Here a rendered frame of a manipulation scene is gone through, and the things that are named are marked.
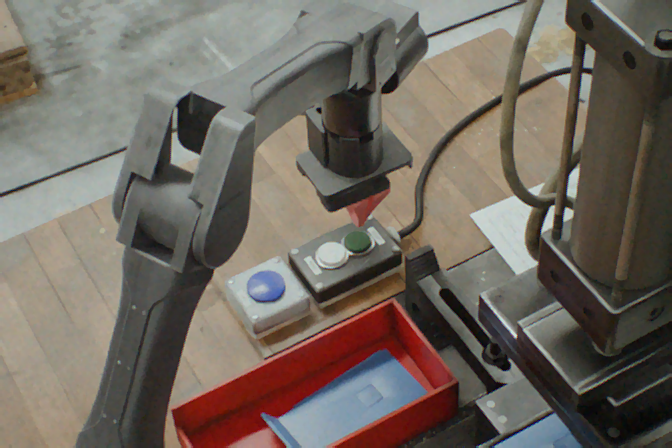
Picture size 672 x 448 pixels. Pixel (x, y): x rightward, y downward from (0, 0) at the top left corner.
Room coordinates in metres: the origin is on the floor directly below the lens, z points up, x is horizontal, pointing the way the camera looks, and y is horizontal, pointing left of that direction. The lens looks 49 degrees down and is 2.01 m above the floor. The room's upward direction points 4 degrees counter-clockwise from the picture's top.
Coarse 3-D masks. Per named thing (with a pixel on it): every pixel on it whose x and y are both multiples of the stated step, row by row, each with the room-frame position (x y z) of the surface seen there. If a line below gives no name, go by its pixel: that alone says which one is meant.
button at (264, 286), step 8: (264, 272) 0.87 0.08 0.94; (272, 272) 0.87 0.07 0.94; (248, 280) 0.87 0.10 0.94; (256, 280) 0.86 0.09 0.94; (264, 280) 0.86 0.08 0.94; (272, 280) 0.86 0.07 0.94; (280, 280) 0.86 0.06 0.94; (248, 288) 0.85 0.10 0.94; (256, 288) 0.85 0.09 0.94; (264, 288) 0.85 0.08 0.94; (272, 288) 0.85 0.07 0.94; (280, 288) 0.85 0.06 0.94; (256, 296) 0.84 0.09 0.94; (264, 296) 0.84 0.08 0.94; (272, 296) 0.84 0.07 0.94
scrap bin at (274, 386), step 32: (352, 320) 0.79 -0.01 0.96; (384, 320) 0.80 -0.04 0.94; (288, 352) 0.75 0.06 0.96; (320, 352) 0.77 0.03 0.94; (352, 352) 0.78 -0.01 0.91; (416, 352) 0.77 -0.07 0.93; (224, 384) 0.72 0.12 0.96; (256, 384) 0.73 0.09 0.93; (288, 384) 0.75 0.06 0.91; (320, 384) 0.75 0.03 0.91; (448, 384) 0.70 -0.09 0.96; (192, 416) 0.70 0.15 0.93; (224, 416) 0.72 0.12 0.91; (256, 416) 0.72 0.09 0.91; (384, 416) 0.67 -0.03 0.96; (416, 416) 0.68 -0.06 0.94; (448, 416) 0.70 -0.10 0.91
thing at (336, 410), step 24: (384, 360) 0.77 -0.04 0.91; (336, 384) 0.75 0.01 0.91; (360, 384) 0.74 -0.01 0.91; (384, 384) 0.74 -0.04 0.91; (408, 384) 0.74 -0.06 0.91; (312, 408) 0.72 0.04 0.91; (336, 408) 0.72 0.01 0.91; (360, 408) 0.72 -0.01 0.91; (384, 408) 0.71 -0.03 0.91; (288, 432) 0.69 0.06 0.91; (312, 432) 0.69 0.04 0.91; (336, 432) 0.69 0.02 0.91
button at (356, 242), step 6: (348, 234) 0.92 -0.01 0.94; (354, 234) 0.92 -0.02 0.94; (360, 234) 0.92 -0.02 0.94; (366, 234) 0.92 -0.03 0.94; (348, 240) 0.91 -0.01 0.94; (354, 240) 0.91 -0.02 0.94; (360, 240) 0.91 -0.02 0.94; (366, 240) 0.91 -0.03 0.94; (348, 246) 0.90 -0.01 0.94; (354, 246) 0.90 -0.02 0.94; (360, 246) 0.90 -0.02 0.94; (366, 246) 0.90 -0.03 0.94; (354, 252) 0.90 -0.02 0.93; (360, 252) 0.89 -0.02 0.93
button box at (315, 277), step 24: (552, 72) 1.19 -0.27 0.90; (312, 240) 0.92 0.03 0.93; (336, 240) 0.92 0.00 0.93; (384, 240) 0.91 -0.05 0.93; (312, 264) 0.89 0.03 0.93; (360, 264) 0.88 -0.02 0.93; (384, 264) 0.88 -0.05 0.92; (312, 288) 0.86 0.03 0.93; (336, 288) 0.86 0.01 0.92; (360, 288) 0.87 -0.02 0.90
